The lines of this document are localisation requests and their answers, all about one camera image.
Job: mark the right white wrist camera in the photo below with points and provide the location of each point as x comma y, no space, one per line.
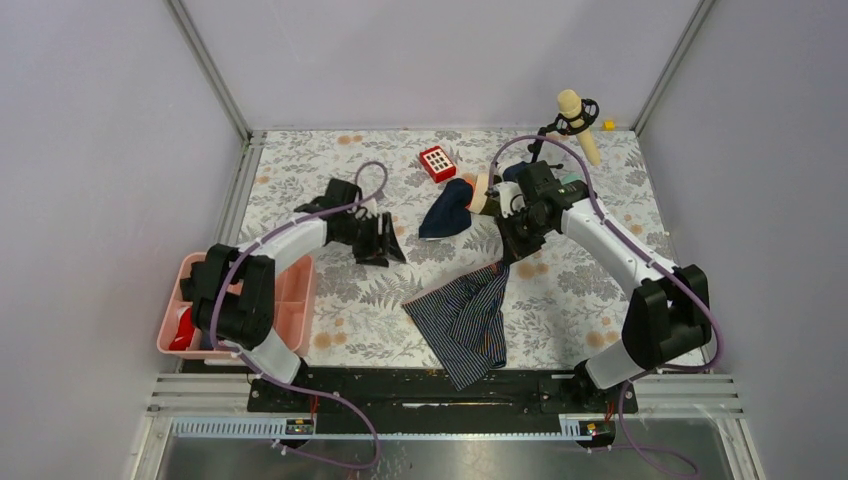
511,198

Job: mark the red item in tray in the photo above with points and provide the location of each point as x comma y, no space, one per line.
185,329

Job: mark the red grid box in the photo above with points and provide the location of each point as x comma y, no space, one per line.
438,164

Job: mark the olive and beige garment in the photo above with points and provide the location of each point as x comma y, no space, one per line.
481,203

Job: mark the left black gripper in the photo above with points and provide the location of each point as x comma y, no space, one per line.
369,254

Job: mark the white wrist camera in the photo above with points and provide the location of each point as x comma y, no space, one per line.
366,211
511,198

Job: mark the navy striped underwear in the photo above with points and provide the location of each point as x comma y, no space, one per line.
462,321

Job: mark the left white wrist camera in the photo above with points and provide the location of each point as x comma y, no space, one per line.
366,211

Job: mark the black item in tray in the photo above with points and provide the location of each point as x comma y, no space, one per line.
193,287

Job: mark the floral table mat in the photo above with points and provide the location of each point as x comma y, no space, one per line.
560,307

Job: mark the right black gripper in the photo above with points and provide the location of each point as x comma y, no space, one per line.
513,248

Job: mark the pink compartment tray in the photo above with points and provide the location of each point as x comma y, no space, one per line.
293,313

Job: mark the mint green tube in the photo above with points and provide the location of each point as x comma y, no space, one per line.
571,177

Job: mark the solid navy blue garment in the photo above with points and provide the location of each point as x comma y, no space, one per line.
448,216

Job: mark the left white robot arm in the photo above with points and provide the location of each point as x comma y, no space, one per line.
232,291

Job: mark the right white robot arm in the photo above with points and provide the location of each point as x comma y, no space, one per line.
666,316

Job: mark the beige microphone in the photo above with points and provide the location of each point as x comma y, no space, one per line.
580,122

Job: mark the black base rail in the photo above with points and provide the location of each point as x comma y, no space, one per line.
345,400

